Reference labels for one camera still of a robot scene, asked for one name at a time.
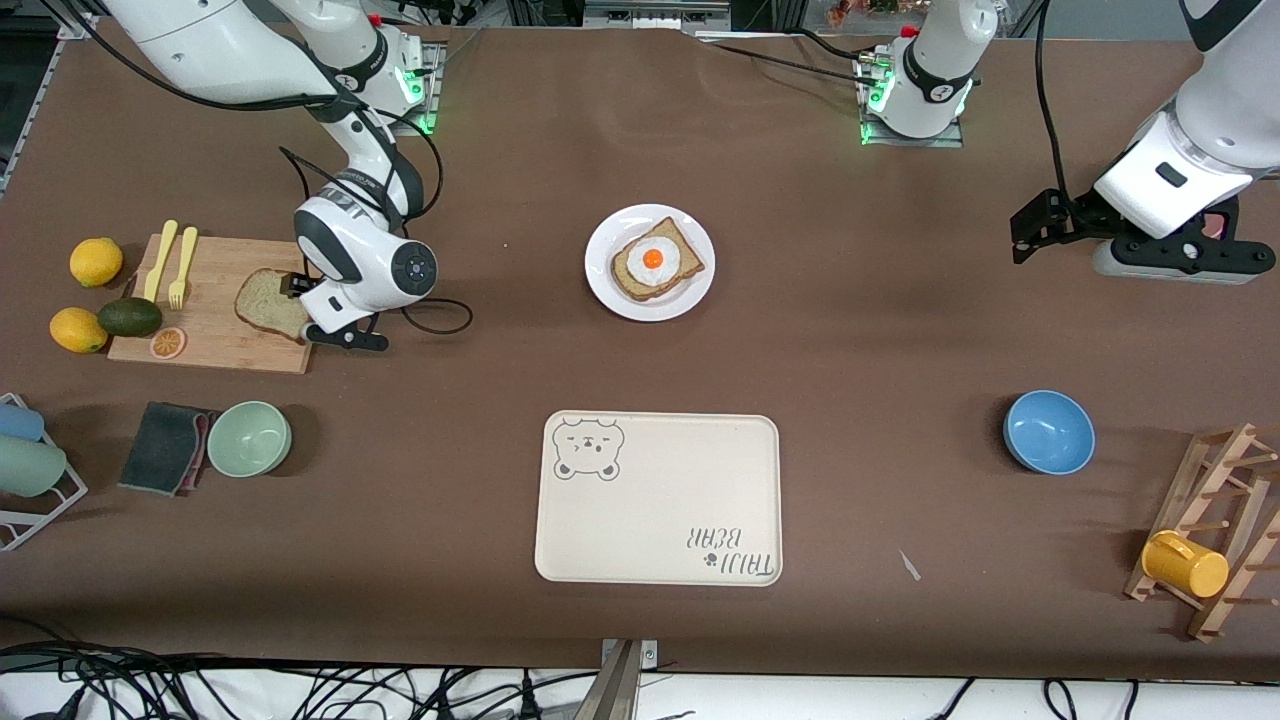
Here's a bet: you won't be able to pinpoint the grey folded cloth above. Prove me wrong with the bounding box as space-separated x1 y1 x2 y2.
117 402 221 498

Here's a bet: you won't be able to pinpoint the yellow plastic fork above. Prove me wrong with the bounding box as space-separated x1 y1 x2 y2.
167 227 199 311

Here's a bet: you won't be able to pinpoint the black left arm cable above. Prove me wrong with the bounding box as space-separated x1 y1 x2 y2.
1033 0 1079 216

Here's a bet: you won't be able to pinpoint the aluminium table frame rail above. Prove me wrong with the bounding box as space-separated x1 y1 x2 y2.
0 10 101 196

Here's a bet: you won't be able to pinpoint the yellow lemon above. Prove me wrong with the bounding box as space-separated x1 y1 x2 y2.
69 237 124 289
49 307 109 354

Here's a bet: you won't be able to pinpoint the black cable on table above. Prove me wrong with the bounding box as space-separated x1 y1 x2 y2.
700 40 869 85

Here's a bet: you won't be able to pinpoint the cream bear print tray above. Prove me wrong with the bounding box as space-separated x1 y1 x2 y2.
534 410 783 588

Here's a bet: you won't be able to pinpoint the wooden mug rack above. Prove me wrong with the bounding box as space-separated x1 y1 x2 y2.
1123 422 1280 643

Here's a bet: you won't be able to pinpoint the pale green cup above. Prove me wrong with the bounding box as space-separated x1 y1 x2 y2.
0 436 68 499

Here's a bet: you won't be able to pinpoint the red orange artificial flowers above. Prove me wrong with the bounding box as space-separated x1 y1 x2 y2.
828 0 926 29

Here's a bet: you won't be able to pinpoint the white round plate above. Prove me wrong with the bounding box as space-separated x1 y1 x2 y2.
585 204 717 323

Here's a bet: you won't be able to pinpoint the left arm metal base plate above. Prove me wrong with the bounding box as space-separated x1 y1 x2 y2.
855 50 966 149

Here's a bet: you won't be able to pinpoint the pale green bowl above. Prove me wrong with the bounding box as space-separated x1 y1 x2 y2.
206 400 294 479

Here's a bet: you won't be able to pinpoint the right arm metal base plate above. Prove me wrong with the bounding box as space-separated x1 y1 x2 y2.
332 45 441 136

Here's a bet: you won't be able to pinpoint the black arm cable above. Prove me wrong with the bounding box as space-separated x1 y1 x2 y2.
278 105 474 337
1033 0 1079 216

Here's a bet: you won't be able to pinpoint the fried egg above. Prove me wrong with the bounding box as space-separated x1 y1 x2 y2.
627 236 682 289

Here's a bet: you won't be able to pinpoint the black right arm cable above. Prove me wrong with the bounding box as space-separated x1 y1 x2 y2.
278 105 474 337

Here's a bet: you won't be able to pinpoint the light blue cup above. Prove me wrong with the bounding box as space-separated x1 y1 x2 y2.
0 402 46 443

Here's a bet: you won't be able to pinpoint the brown bread slice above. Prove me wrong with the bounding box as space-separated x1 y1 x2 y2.
234 267 311 344
610 216 706 303

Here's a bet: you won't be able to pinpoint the yellow plastic knife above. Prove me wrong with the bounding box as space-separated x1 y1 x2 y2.
143 220 179 304

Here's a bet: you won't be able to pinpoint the tangled black cable bundle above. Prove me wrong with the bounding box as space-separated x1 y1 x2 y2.
0 615 601 720

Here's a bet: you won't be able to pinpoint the grey metal frame beam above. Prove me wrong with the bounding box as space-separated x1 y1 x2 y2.
583 0 733 33

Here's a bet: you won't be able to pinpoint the yellow mug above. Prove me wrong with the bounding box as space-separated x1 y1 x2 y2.
1141 530 1231 600

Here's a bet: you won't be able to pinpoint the grey metal post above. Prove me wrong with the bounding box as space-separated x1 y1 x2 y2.
575 638 659 720

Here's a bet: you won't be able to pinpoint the blue bowl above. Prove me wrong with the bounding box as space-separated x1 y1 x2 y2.
1003 389 1097 476

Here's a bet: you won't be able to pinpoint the white wire rack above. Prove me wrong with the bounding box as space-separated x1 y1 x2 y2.
0 392 89 553

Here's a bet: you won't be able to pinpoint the wooden cutting board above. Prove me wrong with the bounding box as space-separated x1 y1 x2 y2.
107 236 319 376

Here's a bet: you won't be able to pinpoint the dark green avocado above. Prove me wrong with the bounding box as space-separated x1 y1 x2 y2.
97 297 163 339

